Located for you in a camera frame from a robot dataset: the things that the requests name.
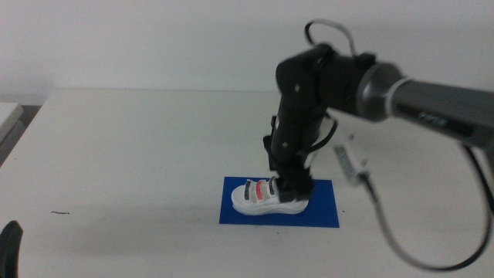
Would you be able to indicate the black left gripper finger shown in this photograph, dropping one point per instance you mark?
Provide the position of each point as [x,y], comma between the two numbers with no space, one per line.
[9,251]

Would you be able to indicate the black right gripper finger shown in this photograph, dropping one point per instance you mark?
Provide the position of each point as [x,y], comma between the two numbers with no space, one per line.
[285,191]
[304,183]

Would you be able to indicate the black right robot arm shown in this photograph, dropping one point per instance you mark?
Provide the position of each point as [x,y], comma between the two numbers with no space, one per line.
[386,92]

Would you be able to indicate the blue rectangular mat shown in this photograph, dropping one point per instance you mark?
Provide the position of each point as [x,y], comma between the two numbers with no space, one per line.
[324,208]

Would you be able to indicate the small dark debris strand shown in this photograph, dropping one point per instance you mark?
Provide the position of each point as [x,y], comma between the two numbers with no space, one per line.
[59,212]

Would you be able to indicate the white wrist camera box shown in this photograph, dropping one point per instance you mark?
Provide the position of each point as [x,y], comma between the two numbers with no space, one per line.
[350,159]

